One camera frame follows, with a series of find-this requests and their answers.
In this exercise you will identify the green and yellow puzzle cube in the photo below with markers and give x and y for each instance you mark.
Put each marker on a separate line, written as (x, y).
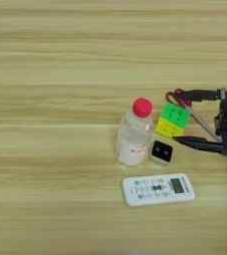
(173, 116)

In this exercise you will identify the small white box black top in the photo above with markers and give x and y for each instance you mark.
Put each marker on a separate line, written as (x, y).
(161, 152)

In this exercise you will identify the clear bottle with red cap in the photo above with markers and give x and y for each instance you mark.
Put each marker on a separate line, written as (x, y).
(133, 139)

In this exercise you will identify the white remote control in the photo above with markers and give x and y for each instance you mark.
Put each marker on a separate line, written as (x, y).
(152, 191)

